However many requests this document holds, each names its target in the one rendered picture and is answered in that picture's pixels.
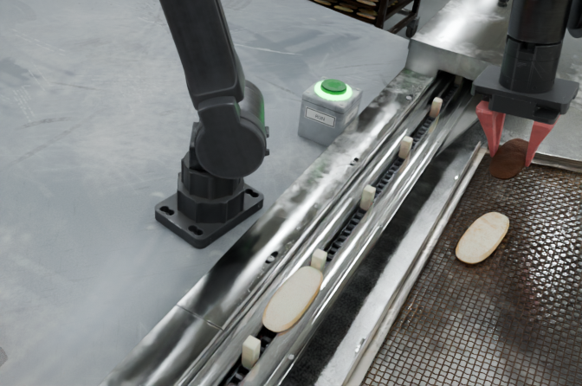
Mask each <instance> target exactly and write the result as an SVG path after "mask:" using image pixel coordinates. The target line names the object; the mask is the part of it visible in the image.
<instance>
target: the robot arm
mask: <svg viewBox="0 0 582 386"><path fill-rule="evenodd" d="M159 2H160V5H161V7H162V10H163V12H164V15H165V19H166V21H167V24H168V27H169V29H170V31H171V36H172V39H173V41H174V43H175V46H176V49H177V51H178V55H179V58H180V60H181V63H182V66H183V69H184V75H185V80H186V85H187V88H188V91H189V95H190V97H191V101H192V104H193V106H194V108H195V110H197V114H198V117H199V122H193V126H192V131H191V141H190V146H189V151H188V152H187V153H186V154H185V156H184V158H182V159H181V172H179V173H178V188H177V193H175V194H173V195H172V196H169V197H167V198H166V199H165V200H163V201H162V202H160V203H158V204H156V205H155V207H154V210H155V219H156V220H157V221H158V222H160V223H161V224H162V225H164V226H165V227H167V228H168V229H169V230H170V231H172V232H173V233H175V234H176V235H178V236H179V237H181V238H182V239H183V240H185V241H187V242H188V243H189V244H191V245H192V246H193V247H194V248H198V249H202V248H206V247H208V246H209V245H210V244H211V243H212V242H214V241H216V240H217V239H219V238H220V237H221V236H223V235H225V234H226V233H228V232H229V231H230V230H232V229H233V228H234V227H236V226H237V225H238V224H240V223H241V222H243V221H245V220H246V219H247V218H249V217H250V216H252V215H253V214H254V213H255V212H257V211H258V210H260V209H261V208H262V207H263V200H264V195H263V194H262V193H261V192H260V191H259V190H256V189H255V188H253V187H251V186H250V185H248V184H246V183H245V182H244V179H243V178H244V177H246V176H248V175H250V174H252V173H253V172H255V171H256V170H257V169H258V168H259V167H260V166H261V164H262V162H263V159H264V157H266V156H268V155H269V149H267V138H268V137H269V127H268V126H265V112H264V98H263V95H262V92H261V91H260V89H259V88H258V87H257V86H256V85H255V84H254V83H253V82H251V81H250V80H246V79H245V75H244V72H243V67H242V63H241V62H240V59H239V56H238V54H237V53H236V50H235V47H234V43H233V41H232V38H231V34H230V30H229V26H228V24H227V20H226V17H225V14H224V11H223V6H222V3H221V0H159ZM566 27H567V29H568V32H569V33H570V35H571V36H572V37H574V38H582V0H513V2H512V8H511V13H510V18H509V24H508V33H507V38H506V43H505V48H504V54H503V59H502V64H501V67H497V66H488V67H487V68H486V69H485V70H484V71H483V72H482V73H481V74H480V75H479V76H478V77H477V78H476V79H475V81H474V82H473V83H472V89H471V94H472V95H474V96H475V95H476V94H477V93H478V94H482V100H481V101H480V103H479V104H478V105H477V106H476V109H475V113H476V115H477V117H478V119H479V121H480V123H481V125H482V129H483V131H484V132H485V135H486V137H487V140H488V148H489V152H490V157H493V156H494V155H495V154H496V152H497V150H498V147H499V143H500V140H501V133H502V128H503V125H504V120H505V116H506V114H509V115H514V116H517V117H521V118H525V119H532V120H533V126H532V131H531V135H530V139H529V144H528V148H527V156H526V164H525V166H526V167H528V166H529V165H530V164H531V162H532V160H533V158H534V155H535V153H536V151H537V150H538V147H539V145H540V143H541V142H542V141H543V140H544V138H545V137H546V136H547V134H548V133H549V132H550V131H551V130H552V129H553V127H554V126H555V124H556V122H557V121H558V119H559V117H560V115H564V114H566V113H567V111H568V109H569V106H570V103H571V101H572V100H574V99H575V98H576V96H577V94H578V90H579V83H578V82H577V81H572V80H564V79H559V78H555V76H556V73H557V68H558V65H559V58H560V53H561V49H562V46H563V41H564V38H565V33H566ZM538 107H540V109H538Z"/></svg>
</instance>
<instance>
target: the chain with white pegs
mask: <svg viewBox="0 0 582 386"><path fill-rule="evenodd" d="M464 79H465V78H464V77H462V76H458V75H456V77H455V81H454V83H453V84H452V85H451V87H450V88H449V90H448V91H447V92H446V93H445V95H444V96H443V97H442V98H441V99H439V98H435V99H433V102H432V106H431V109H430V114H429V116H428V117H427V118H426V120H425V121H424V122H423V123H422V124H421V126H420V128H418V130H417V131H416V132H415V134H414V135H413V136H412V138H410V137H407V136H405V137H404V138H403V140H402V144H401V147H400V151H399V154H398V156H397V158H396V159H395V160H394V161H393V163H392V164H391V167H389V168H388V170H387V171H386V172H385V174H384V175H383V176H382V177H381V178H380V179H379V181H378V182H377V184H376V185H375V186H374V187H372V186H370V185H366V187H365V188H364V190H363V194H362V198H361V202H360V206H359V207H358V209H357V210H356V211H355V213H354V214H353V215H352V217H351V218H350V219H349V221H348V222H347V223H346V225H345V226H344V228H343V229H342V230H341V231H340V232H339V234H338V235H337V237H336V238H335V239H334V240H333V242H332V243H331V244H330V246H329V247H328V248H327V250H326V251H325V252H324V251H322V250H320V249H318V248H317V249H316V250H315V252H314V253H313V256H312V261H311V267H315V268H317V269H319V270H320V271H321V273H323V271H324V270H325V268H326V267H327V265H328V264H329V263H330V261H331V260H332V259H333V257H334V256H335V255H336V254H337V252H338V251H339V250H340V248H341V247H342V245H343V244H344V242H345V241H346V239H347V238H348V237H349V235H350V234H351V233H352V232H353V230H354V229H355V228H356V226H357V225H358V224H359V222H360V221H361V219H362V218H363V217H364V215H365V213H366V212H367V211H368V209H369V208H370V207H371V206H372V205H373V203H374V202H375V200H376V199H377V198H378V196H379V195H380V193H381V192H382V191H383V189H384V188H385V186H386V185H387V184H388V183H389V182H390V180H391V179H392V177H393V176H394V174H395V173H396V172H397V170H398V169H399V167H400V166H401V165H402V163H403V162H404V161H405V159H406V158H407V157H408V156H409V154H410V153H411V151H412V150H413V148H414V147H415V146H416V144H417V143H418V141H419V140H420V139H421V137H422V136H423V135H424V134H425V132H426V131H427V130H428V128H429V127H430V125H431V124H432V122H433V121H434V120H435V118H436V117H437V115H438V114H439V113H440V112H441V111H442V110H443V108H444V106H445V105H446V104H447V102H448V101H449V99H450V98H451V97H452V95H453V94H454V92H455V91H456V90H457V88H459V86H460V85H461V84H462V82H463V80H464ZM373 198H374V199H373ZM360 213H361V214H360ZM362 214H363V215H362ZM356 218H357V219H356ZM352 224H354V225H352ZM348 229H349V230H351V231H349V230H348ZM344 235H345V236H344ZM346 236H347V237H346ZM340 241H341V242H343V243H341V242H340ZM334 247H336V248H338V249H336V248H334ZM330 254H333V256H332V255H330ZM326 260H327V261H328V262H327V261H326ZM277 333H278V332H273V331H270V330H269V329H266V330H265V331H264V333H263V334H262V335H261V336H260V339H257V338H254V337H252V336H248V338H247V339H246V340H245V341H244V343H243V344H242V361H241V362H240V363H239V365H238V366H237V367H236V369H235V370H234V372H233V373H232V374H231V378H229V379H228V380H227V381H226V382H225V384H224V385H223V386H236V385H235V384H234V383H233V382H234V381H235V380H236V381H238V382H239V384H238V385H237V386H239V385H240V384H241V383H242V381H243V380H244V378H245V377H246V376H247V375H248V374H247V373H249V372H250V371H251V369H252V368H253V367H254V365H255V363H256V362H257V361H258V359H259V358H260V357H261V355H262V354H263V352H264V351H265V350H266V349H267V348H268V346H269V345H270V343H271V342H272V341H273V339H274V338H275V336H276V335H277ZM269 334H271V335H273V338H271V337H269V336H268V335H269ZM262 343H264V344H267V346H266V347H264V346H263V345H262ZM260 353H261V355H260V356H259V354H260ZM242 370H243V371H245V372H247V373H246V375H245V376H244V375H243V374H241V373H239V372H241V371H242Z"/></svg>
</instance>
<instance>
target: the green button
mask: <svg viewBox="0 0 582 386"><path fill-rule="evenodd" d="M320 90H321V91H322V92H324V93H327V94H330V95H343V94H345V93H346V91H347V85H346V84H345V83H344V82H343V81H341V80H335V79H328V80H324V81H322V82H321V83H320Z"/></svg>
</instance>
